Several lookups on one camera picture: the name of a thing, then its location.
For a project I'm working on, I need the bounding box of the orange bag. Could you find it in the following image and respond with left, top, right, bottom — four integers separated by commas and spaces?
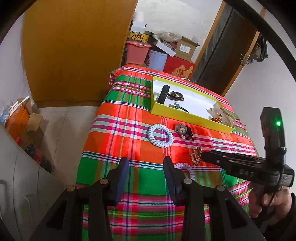
4, 96, 44, 148

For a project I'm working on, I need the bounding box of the dark wooden room door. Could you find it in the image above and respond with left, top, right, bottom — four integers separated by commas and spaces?
190, 1, 260, 96

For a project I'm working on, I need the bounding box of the yellow black printed box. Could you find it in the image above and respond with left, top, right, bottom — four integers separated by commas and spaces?
127, 31, 149, 43

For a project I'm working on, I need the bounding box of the white small box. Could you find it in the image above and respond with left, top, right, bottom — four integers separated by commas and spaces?
130, 21, 147, 34

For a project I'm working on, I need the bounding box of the light blue plastic bucket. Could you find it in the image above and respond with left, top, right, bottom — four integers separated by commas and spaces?
147, 50, 168, 71

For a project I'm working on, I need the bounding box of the white striped flat box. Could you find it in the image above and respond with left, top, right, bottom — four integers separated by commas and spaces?
154, 41, 176, 57

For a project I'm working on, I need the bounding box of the white cabinet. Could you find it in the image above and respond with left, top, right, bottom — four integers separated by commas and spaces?
0, 127, 64, 240

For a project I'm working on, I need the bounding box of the red bead gold chain ornament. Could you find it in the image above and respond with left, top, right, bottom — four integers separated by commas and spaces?
211, 114, 223, 123

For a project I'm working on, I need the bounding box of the pink plastic bin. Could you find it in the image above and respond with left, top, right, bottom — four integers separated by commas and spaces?
126, 40, 151, 65

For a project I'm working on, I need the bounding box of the black smart wristband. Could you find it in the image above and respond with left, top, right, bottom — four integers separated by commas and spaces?
157, 85, 170, 104

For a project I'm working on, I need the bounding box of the wooden wardrobe door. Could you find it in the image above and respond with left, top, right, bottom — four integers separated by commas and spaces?
22, 1, 137, 108

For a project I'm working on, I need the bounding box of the grey bear black hair tie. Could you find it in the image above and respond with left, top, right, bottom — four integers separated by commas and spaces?
174, 122, 195, 142

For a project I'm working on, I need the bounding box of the large translucent hair claw clip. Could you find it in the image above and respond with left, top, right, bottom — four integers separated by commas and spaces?
207, 102, 236, 128

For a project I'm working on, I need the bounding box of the person's right hand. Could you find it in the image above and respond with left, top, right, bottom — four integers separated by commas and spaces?
248, 182, 292, 225

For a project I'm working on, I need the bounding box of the brown cardboard box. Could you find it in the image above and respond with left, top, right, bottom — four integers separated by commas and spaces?
175, 36, 199, 61

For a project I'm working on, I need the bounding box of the clear plastic bag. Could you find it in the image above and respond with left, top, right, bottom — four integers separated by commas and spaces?
155, 31, 183, 43

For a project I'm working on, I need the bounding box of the purple spiral hair tie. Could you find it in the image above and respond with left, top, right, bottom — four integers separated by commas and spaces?
173, 162, 196, 181

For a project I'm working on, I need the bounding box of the dark beaded bracelet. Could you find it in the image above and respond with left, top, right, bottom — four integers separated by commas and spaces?
167, 90, 185, 102

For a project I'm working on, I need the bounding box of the red carton gold character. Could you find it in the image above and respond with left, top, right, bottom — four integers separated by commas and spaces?
163, 56, 196, 79

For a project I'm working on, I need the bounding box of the colourful plaid tablecloth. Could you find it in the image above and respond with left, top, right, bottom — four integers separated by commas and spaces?
76, 65, 256, 240

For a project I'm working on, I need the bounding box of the yellow shallow cardboard box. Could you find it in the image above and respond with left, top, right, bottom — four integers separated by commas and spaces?
151, 76, 234, 134

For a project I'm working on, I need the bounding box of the light blue spiral hair tie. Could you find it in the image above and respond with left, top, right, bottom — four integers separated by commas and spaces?
146, 123, 175, 149

